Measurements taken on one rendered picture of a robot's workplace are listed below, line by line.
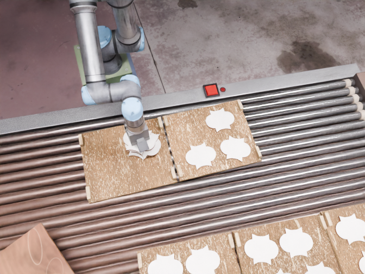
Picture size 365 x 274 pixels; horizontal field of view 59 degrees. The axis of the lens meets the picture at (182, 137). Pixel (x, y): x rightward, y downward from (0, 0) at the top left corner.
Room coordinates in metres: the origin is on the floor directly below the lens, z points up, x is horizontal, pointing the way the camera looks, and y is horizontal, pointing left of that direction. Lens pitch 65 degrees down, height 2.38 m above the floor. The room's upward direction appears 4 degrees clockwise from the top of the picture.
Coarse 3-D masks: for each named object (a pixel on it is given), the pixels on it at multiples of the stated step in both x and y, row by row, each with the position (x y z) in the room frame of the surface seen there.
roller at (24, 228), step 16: (352, 160) 0.61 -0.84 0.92; (272, 176) 0.50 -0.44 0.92; (288, 176) 0.50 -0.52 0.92; (304, 176) 0.51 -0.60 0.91; (192, 192) 0.39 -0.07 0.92; (208, 192) 0.39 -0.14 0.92; (224, 192) 0.40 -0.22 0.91; (112, 208) 0.29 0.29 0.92; (128, 208) 0.29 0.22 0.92; (144, 208) 0.30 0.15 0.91; (32, 224) 0.19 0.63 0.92; (48, 224) 0.20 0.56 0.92; (64, 224) 0.20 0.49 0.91
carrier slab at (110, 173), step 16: (112, 128) 0.67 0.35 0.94; (96, 144) 0.58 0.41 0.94; (112, 144) 0.59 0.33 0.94; (96, 160) 0.50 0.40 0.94; (112, 160) 0.51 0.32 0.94; (128, 160) 0.51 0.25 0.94; (144, 160) 0.52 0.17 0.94; (160, 160) 0.53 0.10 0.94; (96, 176) 0.42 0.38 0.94; (112, 176) 0.43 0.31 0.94; (128, 176) 0.44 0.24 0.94; (144, 176) 0.44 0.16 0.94; (160, 176) 0.45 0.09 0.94; (96, 192) 0.35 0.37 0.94; (112, 192) 0.35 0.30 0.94; (128, 192) 0.36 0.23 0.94
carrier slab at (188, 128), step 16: (192, 112) 0.80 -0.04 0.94; (208, 112) 0.81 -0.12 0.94; (240, 112) 0.82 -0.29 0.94; (176, 128) 0.70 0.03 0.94; (192, 128) 0.71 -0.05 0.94; (208, 128) 0.71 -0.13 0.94; (240, 128) 0.73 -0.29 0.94; (176, 144) 0.62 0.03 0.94; (192, 144) 0.62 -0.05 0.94; (208, 144) 0.63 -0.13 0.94; (176, 160) 0.53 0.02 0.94; (224, 160) 0.55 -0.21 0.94; (256, 160) 0.56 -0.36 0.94; (192, 176) 0.46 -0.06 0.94
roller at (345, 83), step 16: (352, 80) 1.08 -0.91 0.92; (256, 96) 0.93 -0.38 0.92; (272, 96) 0.94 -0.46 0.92; (288, 96) 0.96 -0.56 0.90; (160, 112) 0.79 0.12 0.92; (176, 112) 0.80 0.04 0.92; (64, 128) 0.66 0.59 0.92; (80, 128) 0.67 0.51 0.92; (96, 128) 0.68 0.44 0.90; (0, 144) 0.56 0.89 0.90
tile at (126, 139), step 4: (124, 136) 0.58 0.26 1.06; (152, 136) 0.59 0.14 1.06; (124, 140) 0.56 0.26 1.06; (128, 140) 0.56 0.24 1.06; (148, 140) 0.57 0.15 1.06; (152, 140) 0.57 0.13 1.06; (128, 144) 0.55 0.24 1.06; (148, 144) 0.55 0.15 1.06; (152, 144) 0.55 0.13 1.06; (128, 148) 0.52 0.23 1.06; (132, 148) 0.53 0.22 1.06; (136, 148) 0.53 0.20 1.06; (152, 148) 0.54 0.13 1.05
